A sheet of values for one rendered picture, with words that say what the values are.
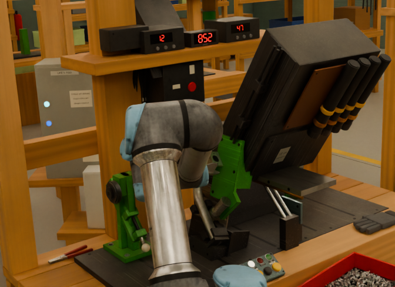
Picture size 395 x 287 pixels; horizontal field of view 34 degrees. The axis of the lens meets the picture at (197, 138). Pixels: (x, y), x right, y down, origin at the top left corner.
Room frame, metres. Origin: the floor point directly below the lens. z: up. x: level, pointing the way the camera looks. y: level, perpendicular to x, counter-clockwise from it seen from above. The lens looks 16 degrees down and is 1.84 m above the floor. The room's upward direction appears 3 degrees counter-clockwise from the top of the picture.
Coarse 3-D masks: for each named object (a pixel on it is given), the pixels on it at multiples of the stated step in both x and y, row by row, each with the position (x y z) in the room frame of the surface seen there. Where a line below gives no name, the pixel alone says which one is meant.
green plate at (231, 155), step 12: (228, 144) 2.02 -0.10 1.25; (240, 144) 1.97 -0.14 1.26; (228, 156) 2.01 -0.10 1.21; (240, 156) 1.97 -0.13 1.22; (216, 168) 2.04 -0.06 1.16; (228, 168) 1.99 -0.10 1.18; (240, 168) 1.98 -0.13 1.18; (216, 180) 2.02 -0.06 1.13; (228, 180) 1.98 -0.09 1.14; (240, 180) 1.98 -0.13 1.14; (216, 192) 2.01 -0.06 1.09; (228, 192) 1.96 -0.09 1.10
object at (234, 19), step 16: (240, 16) 2.47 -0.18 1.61; (144, 32) 2.11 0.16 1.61; (160, 32) 2.14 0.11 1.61; (176, 32) 2.18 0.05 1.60; (224, 32) 2.31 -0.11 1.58; (240, 32) 2.34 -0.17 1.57; (256, 32) 2.39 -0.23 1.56; (144, 48) 2.11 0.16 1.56; (160, 48) 2.14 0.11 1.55; (176, 48) 2.18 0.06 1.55
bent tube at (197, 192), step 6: (210, 156) 2.01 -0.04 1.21; (216, 156) 2.04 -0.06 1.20; (210, 162) 2.02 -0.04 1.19; (216, 162) 2.01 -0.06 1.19; (198, 192) 2.04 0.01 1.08; (198, 198) 2.03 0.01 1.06; (198, 204) 2.01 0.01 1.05; (204, 204) 2.01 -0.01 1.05; (198, 210) 2.01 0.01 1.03; (204, 210) 1.99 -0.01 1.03; (204, 216) 1.98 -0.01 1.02; (210, 216) 1.99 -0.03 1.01; (204, 222) 1.97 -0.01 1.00; (210, 222) 1.96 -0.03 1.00; (210, 228) 1.94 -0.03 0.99; (210, 234) 1.93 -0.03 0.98
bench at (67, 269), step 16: (336, 176) 2.70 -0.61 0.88; (352, 192) 2.49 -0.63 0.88; (368, 192) 2.49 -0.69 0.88; (384, 192) 2.48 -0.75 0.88; (96, 240) 2.14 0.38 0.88; (112, 240) 2.13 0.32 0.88; (48, 256) 2.02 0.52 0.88; (32, 272) 1.91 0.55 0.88; (48, 272) 1.90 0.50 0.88; (64, 272) 1.90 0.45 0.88; (80, 272) 1.89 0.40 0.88
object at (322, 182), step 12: (288, 168) 2.10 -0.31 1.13; (300, 168) 2.09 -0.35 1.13; (264, 180) 2.02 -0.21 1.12; (276, 180) 1.99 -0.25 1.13; (288, 180) 1.98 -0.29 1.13; (300, 180) 1.98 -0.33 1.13; (312, 180) 1.97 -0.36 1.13; (324, 180) 1.97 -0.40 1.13; (288, 192) 1.93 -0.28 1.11; (300, 192) 1.88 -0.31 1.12; (312, 192) 1.91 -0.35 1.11
